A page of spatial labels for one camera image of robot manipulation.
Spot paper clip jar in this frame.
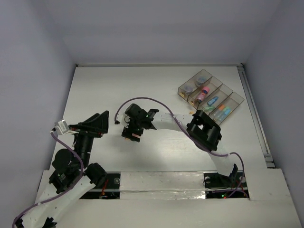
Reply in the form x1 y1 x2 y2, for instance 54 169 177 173
195 76 206 87
184 85 193 94

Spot green capped highlighter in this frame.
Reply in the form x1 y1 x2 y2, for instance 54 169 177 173
202 105 215 112

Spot blue correction tape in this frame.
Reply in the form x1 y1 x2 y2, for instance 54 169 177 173
207 96 219 106

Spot pink cap glue bottle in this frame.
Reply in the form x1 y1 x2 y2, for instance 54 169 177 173
196 86 209 102

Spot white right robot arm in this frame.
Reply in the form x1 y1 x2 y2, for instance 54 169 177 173
115 104 238 186

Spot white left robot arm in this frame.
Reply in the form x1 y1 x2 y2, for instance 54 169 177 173
12 111 109 228

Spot clear four-compartment organizer tray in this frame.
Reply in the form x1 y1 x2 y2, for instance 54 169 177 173
178 69 244 125

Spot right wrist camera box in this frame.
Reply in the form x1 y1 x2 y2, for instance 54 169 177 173
114 114 130 126

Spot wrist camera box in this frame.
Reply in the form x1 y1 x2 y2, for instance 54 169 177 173
51 119 76 135
114 114 130 126

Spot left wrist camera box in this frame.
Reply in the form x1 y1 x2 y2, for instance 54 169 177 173
51 119 76 135

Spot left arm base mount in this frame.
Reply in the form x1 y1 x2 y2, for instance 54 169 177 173
80 172 121 200

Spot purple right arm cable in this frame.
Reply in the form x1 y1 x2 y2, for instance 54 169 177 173
114 96 245 198

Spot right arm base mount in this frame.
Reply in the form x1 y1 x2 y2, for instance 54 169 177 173
202 164 249 199

